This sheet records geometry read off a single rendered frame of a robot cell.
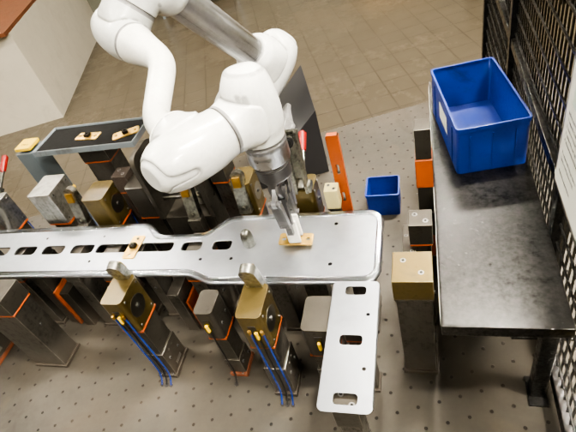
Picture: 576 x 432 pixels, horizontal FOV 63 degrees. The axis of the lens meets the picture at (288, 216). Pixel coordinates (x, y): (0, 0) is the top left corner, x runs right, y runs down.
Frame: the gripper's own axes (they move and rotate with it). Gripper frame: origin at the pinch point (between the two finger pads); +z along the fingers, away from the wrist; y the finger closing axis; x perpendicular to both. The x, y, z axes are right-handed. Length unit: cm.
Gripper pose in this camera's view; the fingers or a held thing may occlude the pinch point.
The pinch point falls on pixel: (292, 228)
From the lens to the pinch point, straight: 112.4
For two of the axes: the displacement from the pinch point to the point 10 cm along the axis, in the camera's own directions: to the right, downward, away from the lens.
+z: 2.4, 7.2, 6.5
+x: 9.5, -0.4, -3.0
